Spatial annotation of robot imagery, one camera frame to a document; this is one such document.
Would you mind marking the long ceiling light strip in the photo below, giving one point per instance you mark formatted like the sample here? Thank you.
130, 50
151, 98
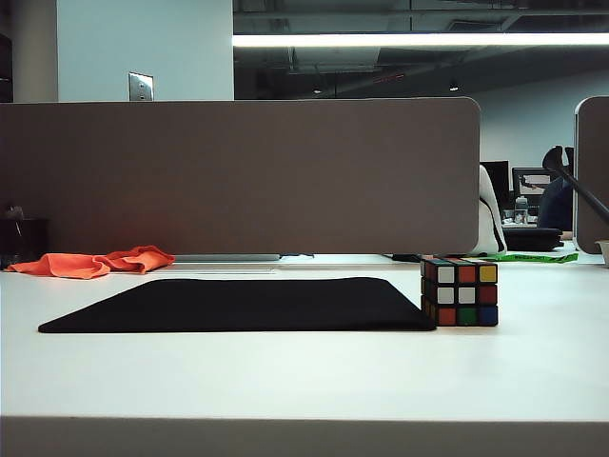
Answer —
404, 39

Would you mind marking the lit computer monitor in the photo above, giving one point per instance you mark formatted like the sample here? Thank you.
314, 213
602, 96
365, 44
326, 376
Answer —
530, 181

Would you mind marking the clear water bottle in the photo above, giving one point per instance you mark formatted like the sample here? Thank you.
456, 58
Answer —
521, 209

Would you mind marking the brown divider with white rim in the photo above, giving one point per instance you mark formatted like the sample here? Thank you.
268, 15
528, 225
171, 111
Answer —
594, 181

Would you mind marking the black flat case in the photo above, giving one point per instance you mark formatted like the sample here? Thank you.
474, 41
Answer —
533, 239

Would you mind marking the wide brown desk divider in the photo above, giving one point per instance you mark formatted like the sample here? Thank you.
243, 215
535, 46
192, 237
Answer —
238, 176

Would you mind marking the multicoloured Rubik's cube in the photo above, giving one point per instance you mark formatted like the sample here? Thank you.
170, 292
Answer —
459, 295

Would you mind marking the dark box container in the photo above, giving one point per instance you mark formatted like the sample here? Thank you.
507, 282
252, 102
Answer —
24, 240

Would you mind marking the black slanted pole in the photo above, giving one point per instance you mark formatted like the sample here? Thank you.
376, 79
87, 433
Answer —
585, 192

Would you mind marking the orange cloth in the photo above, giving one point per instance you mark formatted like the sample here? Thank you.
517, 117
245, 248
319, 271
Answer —
71, 265

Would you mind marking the metal wall switch plate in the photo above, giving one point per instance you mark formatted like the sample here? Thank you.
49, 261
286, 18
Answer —
141, 86

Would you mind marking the black mouse pad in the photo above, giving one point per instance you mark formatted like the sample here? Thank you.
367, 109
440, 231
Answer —
238, 304

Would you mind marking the person in blue shirt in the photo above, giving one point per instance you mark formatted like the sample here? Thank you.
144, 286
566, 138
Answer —
554, 209

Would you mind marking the dark computer monitor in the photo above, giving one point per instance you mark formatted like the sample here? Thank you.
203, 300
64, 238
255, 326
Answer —
499, 176

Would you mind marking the green tape strip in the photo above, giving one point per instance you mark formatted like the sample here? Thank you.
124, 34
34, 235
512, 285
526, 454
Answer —
523, 257

